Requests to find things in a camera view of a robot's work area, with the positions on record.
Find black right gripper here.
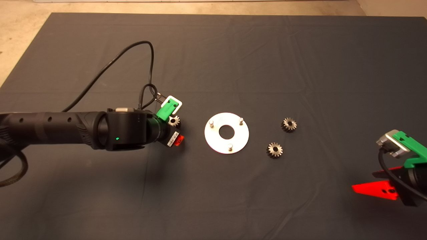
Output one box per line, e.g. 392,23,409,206
352,163,427,207

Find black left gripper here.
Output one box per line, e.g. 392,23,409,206
148,117,185,149

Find round metal carrier plate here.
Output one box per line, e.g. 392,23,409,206
204,112,250,155

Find dark grey table cloth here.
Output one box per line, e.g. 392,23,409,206
0,13,427,240

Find green left camera mount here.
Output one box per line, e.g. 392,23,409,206
156,100,178,121

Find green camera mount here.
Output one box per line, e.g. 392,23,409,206
393,131,427,168
156,100,178,121

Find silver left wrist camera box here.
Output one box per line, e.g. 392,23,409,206
160,96,183,115

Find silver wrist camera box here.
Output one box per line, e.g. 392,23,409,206
376,129,411,158
160,96,183,115

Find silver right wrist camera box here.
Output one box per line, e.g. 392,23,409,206
376,129,411,158

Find green right camera mount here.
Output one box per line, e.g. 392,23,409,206
393,131,427,168

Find short braided black cable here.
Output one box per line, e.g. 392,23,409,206
139,83,164,109

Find thick braided arm hose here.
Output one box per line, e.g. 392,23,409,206
0,140,29,187

